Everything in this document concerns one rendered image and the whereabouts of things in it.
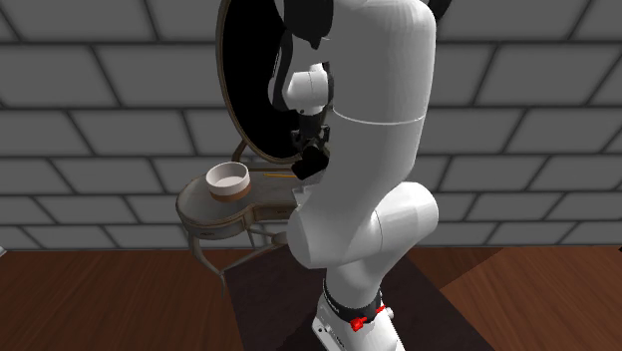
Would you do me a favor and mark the white bowl with brown base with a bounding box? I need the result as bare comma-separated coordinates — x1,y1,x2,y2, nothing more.
204,162,252,204

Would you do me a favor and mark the dressing table with oval mirror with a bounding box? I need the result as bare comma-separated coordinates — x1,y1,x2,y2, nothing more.
174,0,337,299

